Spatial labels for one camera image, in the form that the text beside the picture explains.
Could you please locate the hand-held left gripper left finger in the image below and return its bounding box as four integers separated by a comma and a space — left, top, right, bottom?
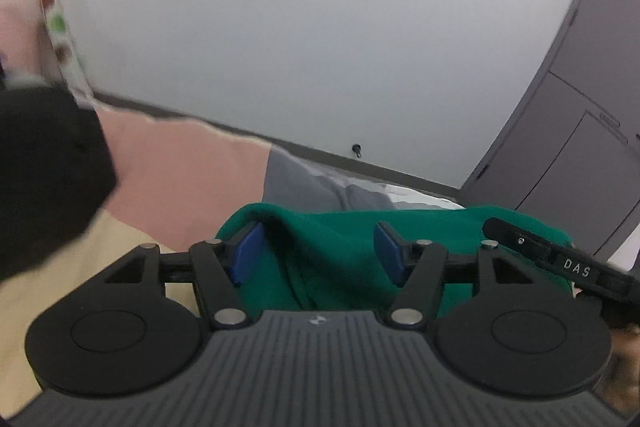
102, 221, 264, 332

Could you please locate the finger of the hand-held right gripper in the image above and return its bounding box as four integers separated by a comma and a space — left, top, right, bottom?
483, 216, 557, 270

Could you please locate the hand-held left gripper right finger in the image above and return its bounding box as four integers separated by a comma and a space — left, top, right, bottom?
374, 221, 540, 332

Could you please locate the green zip hoodie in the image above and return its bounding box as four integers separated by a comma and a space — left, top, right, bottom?
214, 202, 576, 313

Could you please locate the person's right hand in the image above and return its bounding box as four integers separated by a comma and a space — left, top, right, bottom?
574, 287, 640, 414

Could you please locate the patchwork bed blanket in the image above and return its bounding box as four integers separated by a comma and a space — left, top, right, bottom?
0, 104, 468, 425

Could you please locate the grey door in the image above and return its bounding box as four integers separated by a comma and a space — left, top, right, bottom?
457, 0, 640, 258

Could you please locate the black puffer jacket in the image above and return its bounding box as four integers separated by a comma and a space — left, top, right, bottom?
0, 84, 118, 283

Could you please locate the colourful printed packet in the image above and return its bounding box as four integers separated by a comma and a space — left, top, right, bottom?
30, 0, 96, 108

